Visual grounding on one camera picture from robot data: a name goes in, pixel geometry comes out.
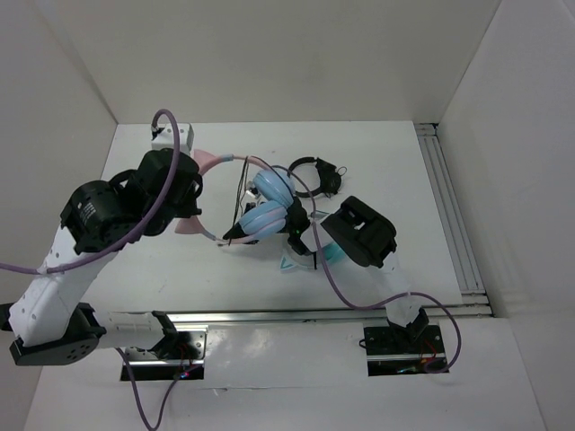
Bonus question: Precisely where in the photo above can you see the pink blue cat-ear headphones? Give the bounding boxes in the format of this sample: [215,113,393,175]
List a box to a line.
[175,149,296,244]

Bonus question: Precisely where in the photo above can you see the black headphone audio cable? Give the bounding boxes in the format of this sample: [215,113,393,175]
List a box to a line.
[226,156,261,247]

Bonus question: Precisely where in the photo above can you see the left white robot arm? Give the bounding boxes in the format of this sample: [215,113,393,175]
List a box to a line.
[1,148,203,366]

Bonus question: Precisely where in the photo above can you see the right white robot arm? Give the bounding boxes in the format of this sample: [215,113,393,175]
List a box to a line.
[224,197,429,352]

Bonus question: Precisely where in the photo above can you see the white teal cat-ear headphones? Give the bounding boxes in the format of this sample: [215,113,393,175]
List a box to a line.
[276,215,351,274]

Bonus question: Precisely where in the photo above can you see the black headphones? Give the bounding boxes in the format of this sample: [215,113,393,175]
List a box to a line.
[278,156,347,198]

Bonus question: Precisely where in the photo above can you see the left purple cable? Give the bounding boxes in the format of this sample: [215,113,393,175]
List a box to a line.
[0,108,199,430]

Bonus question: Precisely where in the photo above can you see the purple cable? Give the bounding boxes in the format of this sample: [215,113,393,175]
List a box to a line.
[0,108,199,430]
[269,165,463,374]

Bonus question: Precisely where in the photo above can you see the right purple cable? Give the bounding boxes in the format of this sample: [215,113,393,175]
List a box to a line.
[269,165,463,374]

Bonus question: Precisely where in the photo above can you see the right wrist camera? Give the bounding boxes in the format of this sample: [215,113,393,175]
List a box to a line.
[243,188,261,213]

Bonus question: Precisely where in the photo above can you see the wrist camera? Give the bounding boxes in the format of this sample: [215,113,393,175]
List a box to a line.
[151,123,194,154]
[243,188,261,213]

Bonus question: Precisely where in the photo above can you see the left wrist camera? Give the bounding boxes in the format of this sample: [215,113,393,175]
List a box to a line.
[151,123,194,154]

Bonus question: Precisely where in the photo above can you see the aluminium table edge rail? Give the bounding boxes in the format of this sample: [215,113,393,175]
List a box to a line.
[167,303,493,330]

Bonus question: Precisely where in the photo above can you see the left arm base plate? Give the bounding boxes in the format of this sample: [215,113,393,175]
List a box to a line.
[124,326,208,382]

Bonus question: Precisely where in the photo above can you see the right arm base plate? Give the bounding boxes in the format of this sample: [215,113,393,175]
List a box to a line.
[358,325,447,377]

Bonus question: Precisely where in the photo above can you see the aluminium side rail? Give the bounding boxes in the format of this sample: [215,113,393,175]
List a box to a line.
[414,123,490,305]

